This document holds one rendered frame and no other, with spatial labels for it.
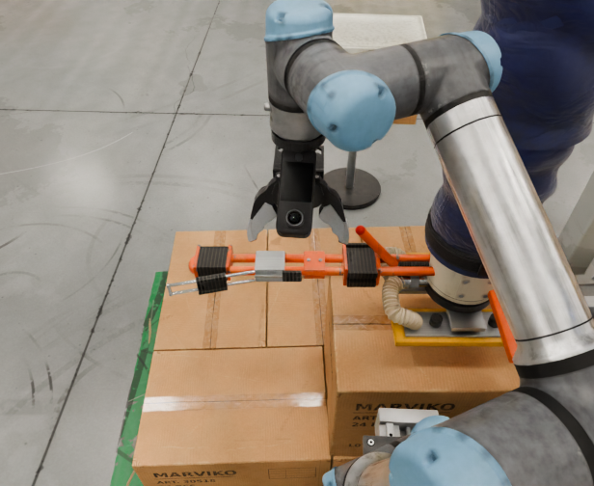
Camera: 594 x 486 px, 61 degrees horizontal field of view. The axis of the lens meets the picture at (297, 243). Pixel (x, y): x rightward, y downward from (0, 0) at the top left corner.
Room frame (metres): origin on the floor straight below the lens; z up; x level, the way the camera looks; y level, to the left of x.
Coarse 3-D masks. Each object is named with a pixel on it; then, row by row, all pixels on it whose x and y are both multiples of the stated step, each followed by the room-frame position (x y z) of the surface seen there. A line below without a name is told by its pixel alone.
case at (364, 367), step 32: (352, 288) 0.93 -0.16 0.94; (352, 320) 0.81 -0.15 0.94; (384, 320) 0.81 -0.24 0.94; (352, 352) 0.71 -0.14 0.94; (384, 352) 0.71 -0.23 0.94; (416, 352) 0.71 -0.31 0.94; (448, 352) 0.71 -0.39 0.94; (480, 352) 0.71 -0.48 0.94; (352, 384) 0.62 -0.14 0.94; (384, 384) 0.62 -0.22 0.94; (416, 384) 0.62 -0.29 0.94; (448, 384) 0.62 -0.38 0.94; (480, 384) 0.62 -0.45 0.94; (512, 384) 0.62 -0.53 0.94; (352, 416) 0.60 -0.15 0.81; (448, 416) 0.60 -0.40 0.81; (352, 448) 0.60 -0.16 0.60
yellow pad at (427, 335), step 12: (420, 312) 0.74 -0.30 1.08; (432, 312) 0.74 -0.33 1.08; (444, 312) 0.74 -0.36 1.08; (492, 312) 0.74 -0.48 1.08; (396, 324) 0.71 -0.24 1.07; (432, 324) 0.70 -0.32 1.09; (444, 324) 0.71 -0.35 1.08; (492, 324) 0.70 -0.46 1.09; (396, 336) 0.68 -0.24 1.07; (408, 336) 0.67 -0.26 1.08; (420, 336) 0.67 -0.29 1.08; (432, 336) 0.67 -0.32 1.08; (444, 336) 0.67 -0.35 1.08; (456, 336) 0.67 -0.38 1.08; (468, 336) 0.67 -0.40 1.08; (480, 336) 0.67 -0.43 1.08; (492, 336) 0.67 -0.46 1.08
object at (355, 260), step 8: (344, 248) 0.83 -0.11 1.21; (352, 248) 0.84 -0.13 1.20; (360, 248) 0.84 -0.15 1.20; (368, 248) 0.84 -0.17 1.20; (344, 256) 0.80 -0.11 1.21; (352, 256) 0.81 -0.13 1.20; (360, 256) 0.81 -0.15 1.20; (368, 256) 0.81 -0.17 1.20; (376, 256) 0.80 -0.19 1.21; (344, 264) 0.78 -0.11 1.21; (352, 264) 0.79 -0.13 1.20; (360, 264) 0.79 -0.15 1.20; (368, 264) 0.79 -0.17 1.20; (376, 264) 0.79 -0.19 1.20; (344, 272) 0.76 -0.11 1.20; (352, 272) 0.76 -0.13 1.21; (360, 272) 0.76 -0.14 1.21; (368, 272) 0.76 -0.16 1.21; (376, 272) 0.76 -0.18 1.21; (344, 280) 0.76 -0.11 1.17; (352, 280) 0.76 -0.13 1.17; (360, 280) 0.76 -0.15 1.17; (368, 280) 0.76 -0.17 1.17; (376, 280) 0.76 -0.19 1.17
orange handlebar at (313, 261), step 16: (240, 256) 0.82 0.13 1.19; (288, 256) 0.82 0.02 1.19; (304, 256) 0.82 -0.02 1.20; (320, 256) 0.82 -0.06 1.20; (336, 256) 0.82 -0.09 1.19; (400, 256) 0.82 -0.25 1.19; (416, 256) 0.82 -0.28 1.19; (192, 272) 0.78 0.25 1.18; (304, 272) 0.78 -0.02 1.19; (320, 272) 0.78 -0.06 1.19; (336, 272) 0.78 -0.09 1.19; (384, 272) 0.78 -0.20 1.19; (400, 272) 0.78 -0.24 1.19; (416, 272) 0.78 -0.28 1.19; (432, 272) 0.78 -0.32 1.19; (496, 304) 0.68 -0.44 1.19; (496, 320) 0.65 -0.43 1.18; (512, 336) 0.60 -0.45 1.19; (512, 352) 0.56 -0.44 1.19
